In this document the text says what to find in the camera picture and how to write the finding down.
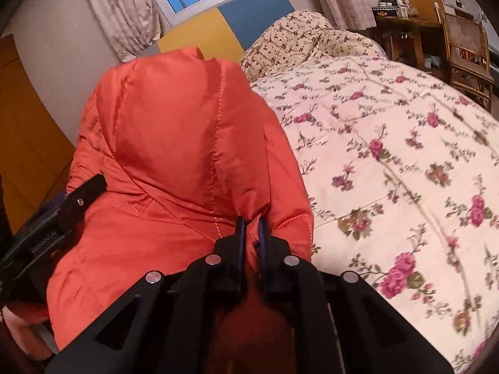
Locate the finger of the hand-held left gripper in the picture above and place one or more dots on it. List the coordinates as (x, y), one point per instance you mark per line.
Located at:
(85, 193)

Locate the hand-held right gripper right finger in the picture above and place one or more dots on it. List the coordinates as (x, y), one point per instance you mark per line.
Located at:
(264, 241)

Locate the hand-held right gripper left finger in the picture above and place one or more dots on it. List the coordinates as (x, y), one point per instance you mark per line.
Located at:
(241, 237)

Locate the orange down jacket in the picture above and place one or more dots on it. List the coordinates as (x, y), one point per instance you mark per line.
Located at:
(171, 136)

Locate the wooden wardrobe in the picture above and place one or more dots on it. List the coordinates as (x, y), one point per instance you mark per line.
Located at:
(27, 132)

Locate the floral quilt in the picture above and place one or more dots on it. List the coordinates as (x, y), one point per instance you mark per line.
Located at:
(390, 156)

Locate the grey yellow blue headboard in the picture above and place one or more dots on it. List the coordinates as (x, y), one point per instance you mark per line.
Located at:
(241, 23)

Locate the wooden bedside table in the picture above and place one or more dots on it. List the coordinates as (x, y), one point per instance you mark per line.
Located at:
(409, 31)

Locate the blue tin box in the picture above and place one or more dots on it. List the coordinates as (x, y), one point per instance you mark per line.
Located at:
(384, 11)

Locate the rattan wooden chair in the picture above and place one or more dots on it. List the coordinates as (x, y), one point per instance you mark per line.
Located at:
(466, 46)

